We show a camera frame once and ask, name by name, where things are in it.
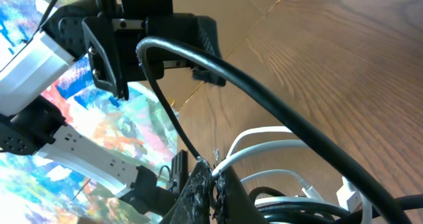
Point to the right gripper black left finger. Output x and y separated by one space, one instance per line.
193 204

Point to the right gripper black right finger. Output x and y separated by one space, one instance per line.
233 203

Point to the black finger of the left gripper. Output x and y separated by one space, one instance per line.
208 39

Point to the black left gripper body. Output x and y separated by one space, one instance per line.
112 34

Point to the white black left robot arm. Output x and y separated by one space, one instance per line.
32 125

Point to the black mounting rail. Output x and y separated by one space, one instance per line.
179 172

